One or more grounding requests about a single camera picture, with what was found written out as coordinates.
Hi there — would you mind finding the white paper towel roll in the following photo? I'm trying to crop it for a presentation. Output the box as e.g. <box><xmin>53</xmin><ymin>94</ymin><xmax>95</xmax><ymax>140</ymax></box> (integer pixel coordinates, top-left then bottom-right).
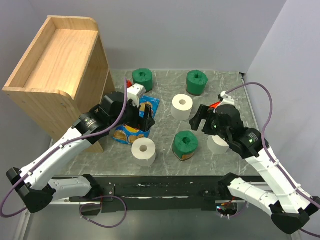
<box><xmin>207</xmin><ymin>135</ymin><xmax>230</xmax><ymax>155</ymax></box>
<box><xmin>131</xmin><ymin>137</ymin><xmax>156</xmax><ymax>167</ymax></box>
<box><xmin>171</xmin><ymin>94</ymin><xmax>193</xmax><ymax>121</ymax></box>

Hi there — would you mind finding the green roll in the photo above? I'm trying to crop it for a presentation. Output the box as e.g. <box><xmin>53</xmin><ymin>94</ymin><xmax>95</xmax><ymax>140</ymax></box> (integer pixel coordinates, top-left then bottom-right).
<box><xmin>172</xmin><ymin>130</ymin><xmax>199</xmax><ymax>161</ymax></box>
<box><xmin>132</xmin><ymin>68</ymin><xmax>153</xmax><ymax>92</ymax></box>
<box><xmin>186</xmin><ymin>70</ymin><xmax>208</xmax><ymax>96</ymax></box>

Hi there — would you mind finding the green roll front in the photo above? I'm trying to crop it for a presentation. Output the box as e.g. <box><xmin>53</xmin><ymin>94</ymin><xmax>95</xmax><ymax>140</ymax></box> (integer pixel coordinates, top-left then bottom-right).
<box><xmin>172</xmin><ymin>130</ymin><xmax>199</xmax><ymax>161</ymax></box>

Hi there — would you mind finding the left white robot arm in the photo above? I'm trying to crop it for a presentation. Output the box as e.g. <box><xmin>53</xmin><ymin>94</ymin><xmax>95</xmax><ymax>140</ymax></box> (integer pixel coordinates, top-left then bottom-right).
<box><xmin>6</xmin><ymin>91</ymin><xmax>155</xmax><ymax>213</ymax></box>

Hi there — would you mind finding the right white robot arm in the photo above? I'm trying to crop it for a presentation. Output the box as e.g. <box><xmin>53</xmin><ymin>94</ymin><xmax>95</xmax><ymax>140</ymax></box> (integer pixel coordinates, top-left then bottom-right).
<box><xmin>189</xmin><ymin>104</ymin><xmax>320</xmax><ymax>235</ymax></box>

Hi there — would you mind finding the wooden shelf unit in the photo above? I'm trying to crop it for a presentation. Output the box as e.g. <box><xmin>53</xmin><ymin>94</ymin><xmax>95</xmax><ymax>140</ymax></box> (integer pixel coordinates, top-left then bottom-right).
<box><xmin>2</xmin><ymin>15</ymin><xmax>115</xmax><ymax>141</ymax></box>

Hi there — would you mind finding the orange razor package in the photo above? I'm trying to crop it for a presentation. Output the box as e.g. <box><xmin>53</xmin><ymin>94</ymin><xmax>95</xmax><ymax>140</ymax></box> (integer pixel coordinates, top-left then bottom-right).
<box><xmin>209</xmin><ymin>101</ymin><xmax>221</xmax><ymax>109</ymax></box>

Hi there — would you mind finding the blue Lays chips bag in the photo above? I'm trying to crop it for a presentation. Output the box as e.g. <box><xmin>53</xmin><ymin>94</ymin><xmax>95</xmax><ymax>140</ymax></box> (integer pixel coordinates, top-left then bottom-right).
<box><xmin>112</xmin><ymin>95</ymin><xmax>160</xmax><ymax>145</ymax></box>

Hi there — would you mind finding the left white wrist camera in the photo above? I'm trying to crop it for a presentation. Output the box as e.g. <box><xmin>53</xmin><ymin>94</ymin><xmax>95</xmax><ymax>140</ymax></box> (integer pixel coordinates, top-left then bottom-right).
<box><xmin>127</xmin><ymin>83</ymin><xmax>146</xmax><ymax>107</ymax></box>

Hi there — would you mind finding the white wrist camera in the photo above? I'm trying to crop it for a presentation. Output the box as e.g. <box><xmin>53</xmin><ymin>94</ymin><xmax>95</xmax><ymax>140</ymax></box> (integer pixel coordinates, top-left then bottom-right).
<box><xmin>127</xmin><ymin>83</ymin><xmax>146</xmax><ymax>107</ymax></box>
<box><xmin>218</xmin><ymin>91</ymin><xmax>235</xmax><ymax>107</ymax></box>

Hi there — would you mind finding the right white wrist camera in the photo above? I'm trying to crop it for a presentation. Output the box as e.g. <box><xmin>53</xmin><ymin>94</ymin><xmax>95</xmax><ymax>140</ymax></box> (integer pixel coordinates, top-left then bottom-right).
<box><xmin>218</xmin><ymin>91</ymin><xmax>235</xmax><ymax>107</ymax></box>

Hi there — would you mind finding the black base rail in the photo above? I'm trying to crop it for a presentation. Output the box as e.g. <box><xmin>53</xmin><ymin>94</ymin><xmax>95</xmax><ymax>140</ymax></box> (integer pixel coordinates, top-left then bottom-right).
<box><xmin>49</xmin><ymin>174</ymin><xmax>266</xmax><ymax>213</ymax></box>

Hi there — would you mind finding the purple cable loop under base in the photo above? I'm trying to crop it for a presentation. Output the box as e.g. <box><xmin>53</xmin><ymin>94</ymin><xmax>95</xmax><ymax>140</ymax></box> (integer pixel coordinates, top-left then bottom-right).
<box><xmin>79</xmin><ymin>195</ymin><xmax>127</xmax><ymax>229</ymax></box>

